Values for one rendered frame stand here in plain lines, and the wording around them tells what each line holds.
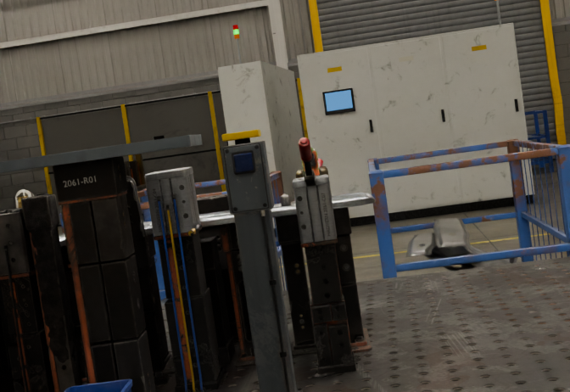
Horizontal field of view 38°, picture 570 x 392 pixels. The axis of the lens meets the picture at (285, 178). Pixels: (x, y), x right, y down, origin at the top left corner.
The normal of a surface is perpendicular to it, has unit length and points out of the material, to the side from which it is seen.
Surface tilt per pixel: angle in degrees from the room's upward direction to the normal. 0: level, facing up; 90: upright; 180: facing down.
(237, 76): 90
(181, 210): 90
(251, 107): 90
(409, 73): 90
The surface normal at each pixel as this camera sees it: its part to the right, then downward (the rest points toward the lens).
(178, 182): -0.04, 0.06
